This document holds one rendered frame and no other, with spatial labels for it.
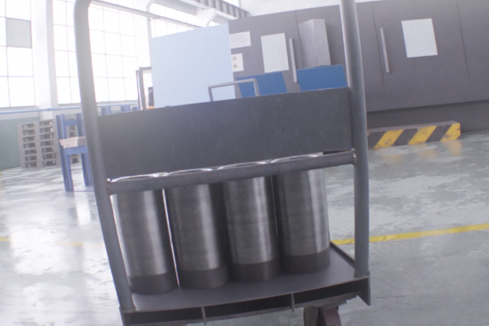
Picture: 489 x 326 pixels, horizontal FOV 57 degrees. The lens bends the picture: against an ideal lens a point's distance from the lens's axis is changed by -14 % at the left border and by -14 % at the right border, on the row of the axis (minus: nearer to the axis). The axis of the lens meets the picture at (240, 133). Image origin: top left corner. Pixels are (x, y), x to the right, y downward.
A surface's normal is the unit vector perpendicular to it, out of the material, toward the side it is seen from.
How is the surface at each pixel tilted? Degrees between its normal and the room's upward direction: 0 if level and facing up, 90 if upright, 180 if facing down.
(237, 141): 98
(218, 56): 86
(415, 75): 86
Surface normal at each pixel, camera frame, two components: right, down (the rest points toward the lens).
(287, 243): -0.68, 0.11
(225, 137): 0.13, 0.17
